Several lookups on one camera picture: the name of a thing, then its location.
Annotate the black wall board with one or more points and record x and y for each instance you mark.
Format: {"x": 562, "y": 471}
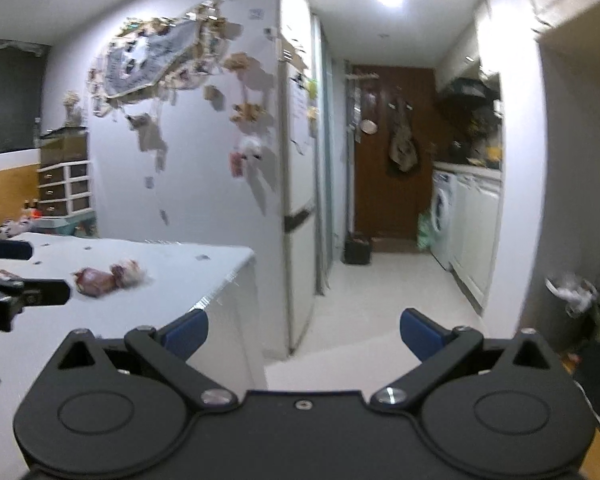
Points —
{"x": 10, "y": 100}

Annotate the foil-covered table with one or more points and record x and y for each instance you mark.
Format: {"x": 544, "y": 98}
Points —
{"x": 245, "y": 320}

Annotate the black range hood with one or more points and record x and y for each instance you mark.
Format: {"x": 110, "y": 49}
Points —
{"x": 467, "y": 91}

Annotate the white wall hook rack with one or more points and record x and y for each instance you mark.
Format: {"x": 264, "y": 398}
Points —
{"x": 362, "y": 76}

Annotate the grey bin with white liner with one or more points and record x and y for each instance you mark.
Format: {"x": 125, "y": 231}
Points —
{"x": 565, "y": 320}

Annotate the hanging white round utensil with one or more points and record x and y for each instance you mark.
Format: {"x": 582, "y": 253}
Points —
{"x": 369, "y": 127}

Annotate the small wooden wall block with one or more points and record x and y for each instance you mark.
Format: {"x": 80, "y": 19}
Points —
{"x": 212, "y": 96}

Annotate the dried flowers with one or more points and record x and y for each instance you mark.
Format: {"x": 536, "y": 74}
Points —
{"x": 72, "y": 107}

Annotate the white drawer unit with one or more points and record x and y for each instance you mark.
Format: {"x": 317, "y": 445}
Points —
{"x": 65, "y": 190}

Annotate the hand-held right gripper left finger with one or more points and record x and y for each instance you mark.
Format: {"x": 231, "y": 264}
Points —
{"x": 185, "y": 334}

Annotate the white upper kitchen cabinets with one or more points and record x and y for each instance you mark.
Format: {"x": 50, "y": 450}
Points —
{"x": 462, "y": 45}

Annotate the white lower kitchen cabinets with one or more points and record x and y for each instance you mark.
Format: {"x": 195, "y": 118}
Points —
{"x": 475, "y": 240}

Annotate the white washing machine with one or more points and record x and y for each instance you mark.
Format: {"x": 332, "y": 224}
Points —
{"x": 442, "y": 220}

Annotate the wooden plane wall ornament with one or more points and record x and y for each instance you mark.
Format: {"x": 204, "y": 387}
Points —
{"x": 246, "y": 112}

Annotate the white sheep toy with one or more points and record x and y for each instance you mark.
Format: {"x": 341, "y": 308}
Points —
{"x": 250, "y": 147}

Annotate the black floor bin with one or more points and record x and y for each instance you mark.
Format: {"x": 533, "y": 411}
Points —
{"x": 357, "y": 251}

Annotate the green plastic bag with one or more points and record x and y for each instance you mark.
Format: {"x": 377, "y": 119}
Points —
{"x": 425, "y": 234}

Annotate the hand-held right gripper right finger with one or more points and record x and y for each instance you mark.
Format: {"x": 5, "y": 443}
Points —
{"x": 421, "y": 336}

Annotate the white refrigerator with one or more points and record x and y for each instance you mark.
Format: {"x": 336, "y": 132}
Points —
{"x": 297, "y": 260}

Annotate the panda wall banner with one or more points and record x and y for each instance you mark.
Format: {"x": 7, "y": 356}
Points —
{"x": 150, "y": 60}

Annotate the hanging grey bag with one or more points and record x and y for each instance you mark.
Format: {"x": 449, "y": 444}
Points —
{"x": 402, "y": 147}

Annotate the white kitchen cabinets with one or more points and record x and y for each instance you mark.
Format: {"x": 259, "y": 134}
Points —
{"x": 462, "y": 45}
{"x": 475, "y": 240}

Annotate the pink wall card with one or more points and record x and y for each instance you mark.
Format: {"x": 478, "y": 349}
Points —
{"x": 236, "y": 162}

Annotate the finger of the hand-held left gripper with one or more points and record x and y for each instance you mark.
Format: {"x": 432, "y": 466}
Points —
{"x": 45, "y": 292}
{"x": 7, "y": 249}

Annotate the brown wooden door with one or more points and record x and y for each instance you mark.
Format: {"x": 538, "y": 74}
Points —
{"x": 375, "y": 185}

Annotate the glass tank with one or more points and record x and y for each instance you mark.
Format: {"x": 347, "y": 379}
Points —
{"x": 65, "y": 147}

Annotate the red and white wrapper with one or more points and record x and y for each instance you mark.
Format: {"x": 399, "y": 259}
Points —
{"x": 129, "y": 272}

